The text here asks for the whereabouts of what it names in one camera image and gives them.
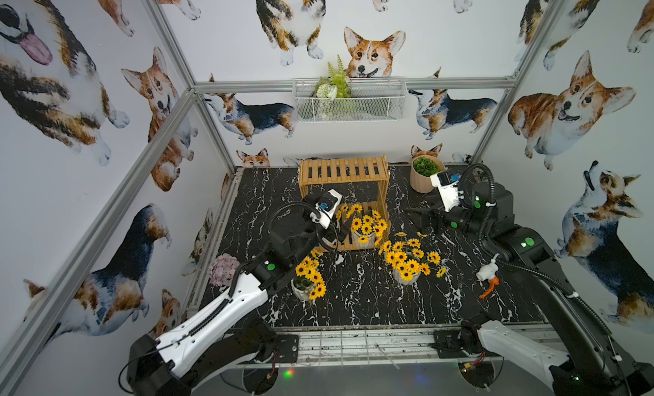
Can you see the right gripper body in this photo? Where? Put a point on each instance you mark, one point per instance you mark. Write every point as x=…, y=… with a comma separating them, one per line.
x=457, y=220

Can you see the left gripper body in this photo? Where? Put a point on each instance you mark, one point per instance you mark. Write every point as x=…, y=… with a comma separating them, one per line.
x=317, y=225

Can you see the sunflower pot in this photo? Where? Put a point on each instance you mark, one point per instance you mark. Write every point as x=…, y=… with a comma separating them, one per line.
x=408, y=260
x=309, y=285
x=365, y=226

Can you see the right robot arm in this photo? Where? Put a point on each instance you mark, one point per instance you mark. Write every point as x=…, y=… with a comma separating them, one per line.
x=592, y=363

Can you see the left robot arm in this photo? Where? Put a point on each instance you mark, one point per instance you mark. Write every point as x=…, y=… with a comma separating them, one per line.
x=255, y=282

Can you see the wooden two-tier plant shelf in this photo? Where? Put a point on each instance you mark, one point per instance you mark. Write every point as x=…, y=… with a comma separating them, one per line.
x=337, y=172

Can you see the white orange spray bottle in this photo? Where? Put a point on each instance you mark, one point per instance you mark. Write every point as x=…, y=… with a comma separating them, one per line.
x=488, y=273

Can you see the pink hydrangea flower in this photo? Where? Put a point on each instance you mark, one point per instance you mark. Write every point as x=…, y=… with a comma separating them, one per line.
x=222, y=270

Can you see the green fern white flower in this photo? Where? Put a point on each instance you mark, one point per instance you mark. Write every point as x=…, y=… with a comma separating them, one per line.
x=335, y=85

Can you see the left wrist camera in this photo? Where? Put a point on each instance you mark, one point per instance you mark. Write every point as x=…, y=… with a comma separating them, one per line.
x=326, y=208

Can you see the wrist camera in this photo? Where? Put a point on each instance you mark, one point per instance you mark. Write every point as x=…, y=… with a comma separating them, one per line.
x=326, y=208
x=447, y=185

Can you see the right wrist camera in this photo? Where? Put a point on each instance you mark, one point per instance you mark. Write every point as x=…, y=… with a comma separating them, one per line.
x=447, y=185

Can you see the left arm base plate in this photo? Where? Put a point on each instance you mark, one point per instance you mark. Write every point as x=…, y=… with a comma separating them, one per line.
x=286, y=349

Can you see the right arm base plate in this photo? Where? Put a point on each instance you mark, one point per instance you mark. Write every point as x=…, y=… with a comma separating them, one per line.
x=461, y=343

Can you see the aluminium front rail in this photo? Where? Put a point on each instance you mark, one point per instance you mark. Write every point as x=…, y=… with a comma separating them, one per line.
x=368, y=345

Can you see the white wire mesh basket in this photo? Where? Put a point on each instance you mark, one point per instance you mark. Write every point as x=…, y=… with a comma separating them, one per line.
x=371, y=100

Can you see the aluminium cage frame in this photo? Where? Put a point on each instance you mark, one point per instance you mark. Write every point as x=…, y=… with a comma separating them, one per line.
x=81, y=104

